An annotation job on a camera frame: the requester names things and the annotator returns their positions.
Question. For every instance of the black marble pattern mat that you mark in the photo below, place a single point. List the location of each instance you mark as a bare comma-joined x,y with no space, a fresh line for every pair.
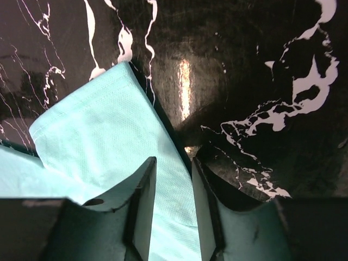
256,90

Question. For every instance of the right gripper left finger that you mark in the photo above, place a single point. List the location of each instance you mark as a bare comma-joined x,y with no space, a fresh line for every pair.
115,225

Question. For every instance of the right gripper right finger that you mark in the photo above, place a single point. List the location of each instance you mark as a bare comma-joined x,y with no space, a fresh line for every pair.
235,226

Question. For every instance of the teal t-shirt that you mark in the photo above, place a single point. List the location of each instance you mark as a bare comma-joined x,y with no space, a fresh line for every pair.
95,138

